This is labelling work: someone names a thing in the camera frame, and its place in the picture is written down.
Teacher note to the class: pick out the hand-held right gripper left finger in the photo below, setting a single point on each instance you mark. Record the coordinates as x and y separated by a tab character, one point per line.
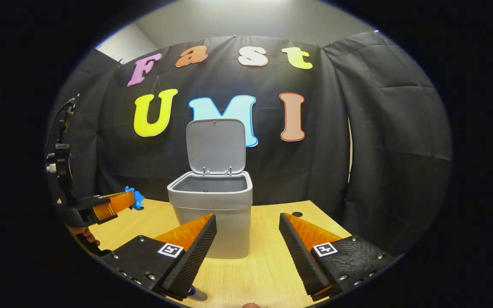
195	261

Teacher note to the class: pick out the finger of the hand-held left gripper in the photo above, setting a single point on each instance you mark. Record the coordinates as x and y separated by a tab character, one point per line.
116	204

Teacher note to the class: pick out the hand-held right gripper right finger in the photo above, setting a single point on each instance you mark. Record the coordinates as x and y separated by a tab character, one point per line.
300	261

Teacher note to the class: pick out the blue paper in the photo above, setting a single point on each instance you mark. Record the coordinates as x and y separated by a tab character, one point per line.
136	197

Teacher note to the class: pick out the blue pop can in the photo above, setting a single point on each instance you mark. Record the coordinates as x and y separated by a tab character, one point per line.
197	293

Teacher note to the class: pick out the white desktop garbage bin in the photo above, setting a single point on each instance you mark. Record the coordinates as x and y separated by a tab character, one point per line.
212	209

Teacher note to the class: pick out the wooden desktop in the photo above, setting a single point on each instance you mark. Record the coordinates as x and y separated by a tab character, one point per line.
250	273

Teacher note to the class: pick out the black backdrop cloth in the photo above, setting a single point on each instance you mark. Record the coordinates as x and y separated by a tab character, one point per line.
357	128

